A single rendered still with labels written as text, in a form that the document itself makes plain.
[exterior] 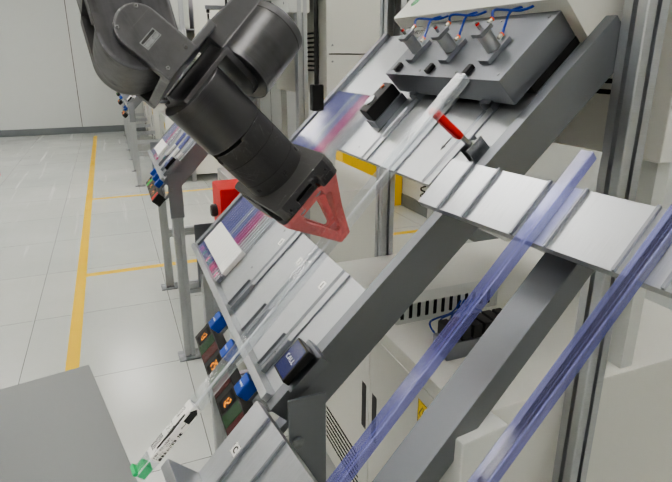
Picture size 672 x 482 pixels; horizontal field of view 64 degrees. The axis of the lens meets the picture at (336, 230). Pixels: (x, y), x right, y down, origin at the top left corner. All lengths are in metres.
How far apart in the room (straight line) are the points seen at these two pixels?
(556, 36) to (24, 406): 1.02
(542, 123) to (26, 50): 8.95
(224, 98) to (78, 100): 9.00
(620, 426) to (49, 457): 0.99
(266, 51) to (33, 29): 9.01
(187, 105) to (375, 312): 0.41
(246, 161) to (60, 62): 8.99
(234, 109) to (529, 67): 0.50
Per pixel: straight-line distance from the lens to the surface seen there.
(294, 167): 0.47
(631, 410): 1.21
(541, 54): 0.85
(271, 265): 1.00
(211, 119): 0.44
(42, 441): 1.00
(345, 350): 0.75
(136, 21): 0.44
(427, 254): 0.74
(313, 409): 0.72
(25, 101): 9.49
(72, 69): 9.41
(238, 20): 0.48
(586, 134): 1.10
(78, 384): 1.11
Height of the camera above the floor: 1.16
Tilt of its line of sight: 18 degrees down
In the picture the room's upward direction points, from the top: straight up
